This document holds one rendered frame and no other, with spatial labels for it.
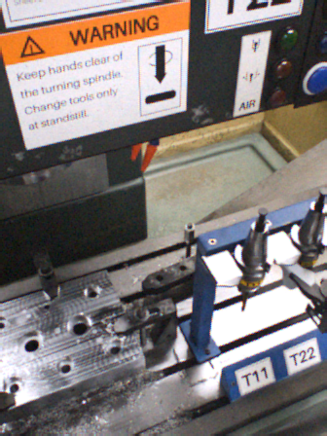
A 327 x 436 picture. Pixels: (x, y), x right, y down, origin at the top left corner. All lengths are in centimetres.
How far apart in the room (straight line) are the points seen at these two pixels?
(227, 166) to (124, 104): 154
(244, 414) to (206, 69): 73
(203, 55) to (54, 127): 15
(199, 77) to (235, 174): 149
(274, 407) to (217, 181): 106
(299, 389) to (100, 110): 78
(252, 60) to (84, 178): 92
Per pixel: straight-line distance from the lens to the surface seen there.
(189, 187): 188
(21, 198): 135
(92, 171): 135
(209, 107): 50
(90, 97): 44
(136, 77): 45
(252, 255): 80
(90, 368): 98
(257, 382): 104
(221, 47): 47
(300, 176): 168
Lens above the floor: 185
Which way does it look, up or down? 46 degrees down
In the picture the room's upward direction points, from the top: straight up
